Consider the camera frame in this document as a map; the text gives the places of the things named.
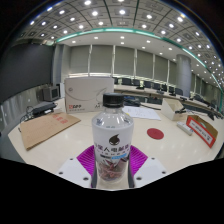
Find black tool in white box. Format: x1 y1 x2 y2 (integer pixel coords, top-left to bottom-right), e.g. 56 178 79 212
174 106 188 114

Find long curved conference desk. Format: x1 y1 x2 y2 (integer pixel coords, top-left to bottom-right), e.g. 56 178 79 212
113 83 224 116

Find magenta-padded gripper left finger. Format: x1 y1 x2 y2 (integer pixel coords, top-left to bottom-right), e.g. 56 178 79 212
56 144 98 189

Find clear bottle with black cap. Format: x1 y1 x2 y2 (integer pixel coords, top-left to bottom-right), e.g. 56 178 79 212
91 92 135 184

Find group of ceiling lights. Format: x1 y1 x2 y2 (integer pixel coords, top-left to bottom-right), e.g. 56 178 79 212
28 0 224 84

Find flat round red coaster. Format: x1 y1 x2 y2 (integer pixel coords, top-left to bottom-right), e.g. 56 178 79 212
146 127 165 141

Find row of black office chairs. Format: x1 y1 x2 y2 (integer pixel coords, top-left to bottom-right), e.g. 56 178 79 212
113 77 214 103

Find white paper ream carton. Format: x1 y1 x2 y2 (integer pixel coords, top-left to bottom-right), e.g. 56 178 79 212
64 76 115 114

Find brown kraft envelope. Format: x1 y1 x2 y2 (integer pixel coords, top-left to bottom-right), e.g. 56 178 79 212
18 111 82 151

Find open white cardboard box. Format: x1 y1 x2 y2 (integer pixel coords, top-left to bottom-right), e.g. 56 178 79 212
160 97 188 122

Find open brown box, red side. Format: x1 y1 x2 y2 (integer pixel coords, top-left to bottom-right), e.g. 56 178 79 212
185 114 219 149

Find black cable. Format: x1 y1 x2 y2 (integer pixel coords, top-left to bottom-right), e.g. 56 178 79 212
140 103 163 111

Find grey CRT monitor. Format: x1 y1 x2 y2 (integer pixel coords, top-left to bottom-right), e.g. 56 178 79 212
41 85 61 102

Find black flat device with cables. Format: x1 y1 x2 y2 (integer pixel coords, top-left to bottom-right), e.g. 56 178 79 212
31 101 58 118

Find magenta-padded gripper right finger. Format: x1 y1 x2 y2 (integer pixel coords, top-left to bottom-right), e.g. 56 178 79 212
127 144 168 189

